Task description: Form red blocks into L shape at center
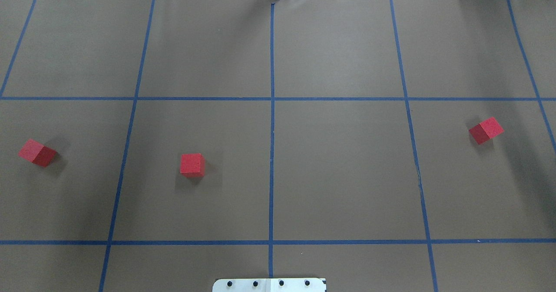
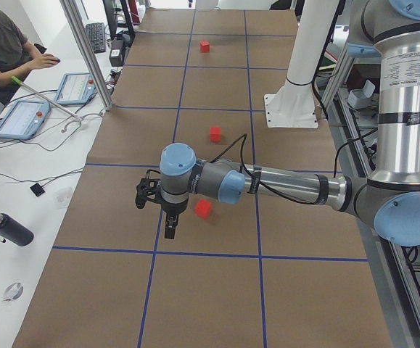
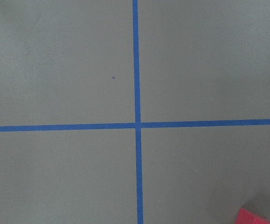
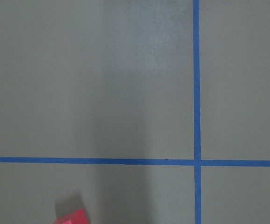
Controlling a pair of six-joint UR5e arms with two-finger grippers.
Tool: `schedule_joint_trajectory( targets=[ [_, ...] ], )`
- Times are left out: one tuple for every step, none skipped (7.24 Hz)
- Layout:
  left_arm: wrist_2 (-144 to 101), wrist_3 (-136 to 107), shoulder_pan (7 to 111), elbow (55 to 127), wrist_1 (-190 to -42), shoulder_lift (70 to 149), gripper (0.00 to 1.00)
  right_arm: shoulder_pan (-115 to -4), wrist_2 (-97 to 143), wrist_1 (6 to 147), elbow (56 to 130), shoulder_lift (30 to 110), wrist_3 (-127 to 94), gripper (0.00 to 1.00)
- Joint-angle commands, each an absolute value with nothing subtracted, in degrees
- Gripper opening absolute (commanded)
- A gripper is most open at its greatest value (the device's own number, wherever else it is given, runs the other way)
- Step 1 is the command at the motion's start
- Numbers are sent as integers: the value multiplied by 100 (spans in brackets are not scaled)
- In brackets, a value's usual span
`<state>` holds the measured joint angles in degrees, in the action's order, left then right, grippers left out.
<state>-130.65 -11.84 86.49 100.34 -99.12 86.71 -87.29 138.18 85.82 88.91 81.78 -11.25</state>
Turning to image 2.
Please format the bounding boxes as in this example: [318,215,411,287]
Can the red block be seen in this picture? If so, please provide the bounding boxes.
[194,199,213,219]
[210,126,222,143]
[199,41,210,53]

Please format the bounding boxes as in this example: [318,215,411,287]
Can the clear plastic bag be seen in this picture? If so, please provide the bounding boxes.
[54,186,73,209]

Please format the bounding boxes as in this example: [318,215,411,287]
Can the brown paper table mat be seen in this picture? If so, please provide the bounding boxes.
[14,9,392,347]

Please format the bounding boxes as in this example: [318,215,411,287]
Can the small black square device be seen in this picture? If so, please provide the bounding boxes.
[30,183,46,197]

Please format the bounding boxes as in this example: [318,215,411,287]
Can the far blue teach pendant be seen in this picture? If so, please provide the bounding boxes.
[54,72,96,107]

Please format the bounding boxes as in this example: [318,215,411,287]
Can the blue teach pendant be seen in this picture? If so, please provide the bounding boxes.
[0,101,51,140]
[54,72,96,107]

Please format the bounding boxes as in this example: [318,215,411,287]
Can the black water bottle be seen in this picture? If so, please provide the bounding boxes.
[0,212,34,247]

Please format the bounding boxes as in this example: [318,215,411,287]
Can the black power adapter box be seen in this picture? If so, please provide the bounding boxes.
[109,39,125,67]

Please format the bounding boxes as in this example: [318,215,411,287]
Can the near blue teach pendant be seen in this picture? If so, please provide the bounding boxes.
[0,101,51,140]

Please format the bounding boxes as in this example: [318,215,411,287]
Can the black keyboard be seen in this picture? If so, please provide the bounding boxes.
[85,22,106,54]

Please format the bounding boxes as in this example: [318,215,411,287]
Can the green tipped metal rod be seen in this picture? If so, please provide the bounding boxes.
[11,76,78,120]

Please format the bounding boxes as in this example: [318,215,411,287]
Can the white small open box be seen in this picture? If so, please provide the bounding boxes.
[347,80,376,109]

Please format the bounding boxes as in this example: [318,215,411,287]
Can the seated person in gray shirt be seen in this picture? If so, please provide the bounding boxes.
[0,10,56,105]

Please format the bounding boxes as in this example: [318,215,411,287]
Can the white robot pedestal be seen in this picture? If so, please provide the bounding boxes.
[264,0,345,129]

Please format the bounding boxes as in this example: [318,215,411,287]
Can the aluminium frame post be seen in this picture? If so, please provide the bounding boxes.
[59,0,113,111]

